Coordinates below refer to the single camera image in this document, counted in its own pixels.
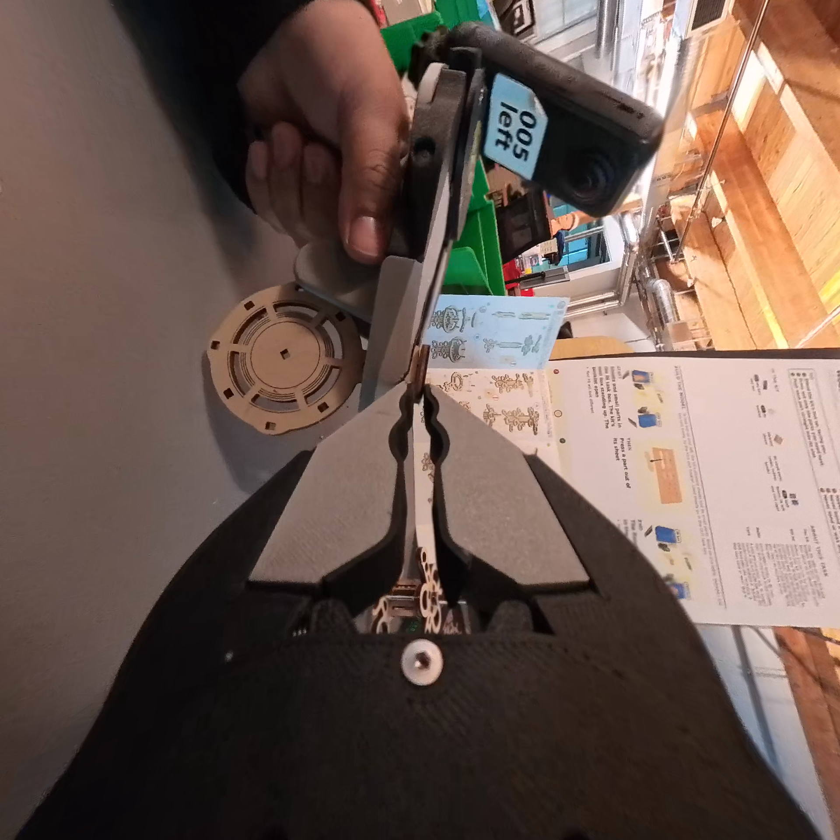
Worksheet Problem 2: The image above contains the white task card with text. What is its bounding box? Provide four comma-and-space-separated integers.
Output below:
546, 350, 840, 629

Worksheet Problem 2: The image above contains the model manual with gear drawings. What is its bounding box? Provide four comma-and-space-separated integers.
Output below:
413, 295, 570, 555

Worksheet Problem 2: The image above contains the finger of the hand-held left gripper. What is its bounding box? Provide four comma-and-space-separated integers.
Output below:
358, 252, 455, 412

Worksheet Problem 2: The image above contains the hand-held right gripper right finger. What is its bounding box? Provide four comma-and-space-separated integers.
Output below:
423, 384, 592, 608

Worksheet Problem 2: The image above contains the silver ventilation duct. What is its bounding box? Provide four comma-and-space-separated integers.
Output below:
616, 213, 680, 345

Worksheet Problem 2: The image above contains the round wooden disc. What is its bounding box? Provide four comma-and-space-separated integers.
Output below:
206, 282, 366, 438

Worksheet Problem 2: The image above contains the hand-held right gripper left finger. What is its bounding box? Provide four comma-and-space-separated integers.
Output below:
246, 384, 417, 614

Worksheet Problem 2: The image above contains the wooden ring model assembly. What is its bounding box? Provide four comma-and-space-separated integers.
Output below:
366, 543, 463, 635

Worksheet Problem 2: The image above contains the green plastic bin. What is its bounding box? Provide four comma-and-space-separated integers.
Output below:
381, 0, 508, 298

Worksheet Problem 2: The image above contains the black model kit box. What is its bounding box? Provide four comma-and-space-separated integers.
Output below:
497, 193, 553, 265

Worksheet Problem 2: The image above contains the person's left hand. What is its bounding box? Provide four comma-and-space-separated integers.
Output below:
238, 0, 412, 266

